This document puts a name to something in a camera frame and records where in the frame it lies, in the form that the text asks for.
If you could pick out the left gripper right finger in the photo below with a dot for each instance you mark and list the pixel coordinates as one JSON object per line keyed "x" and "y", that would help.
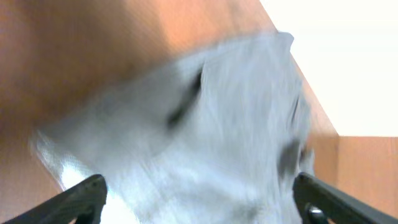
{"x": 318, "y": 202}

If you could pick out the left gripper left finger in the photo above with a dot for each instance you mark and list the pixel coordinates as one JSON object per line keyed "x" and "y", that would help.
{"x": 81, "y": 204}

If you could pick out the grey shorts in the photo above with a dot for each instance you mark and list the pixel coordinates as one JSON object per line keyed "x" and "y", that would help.
{"x": 214, "y": 137}

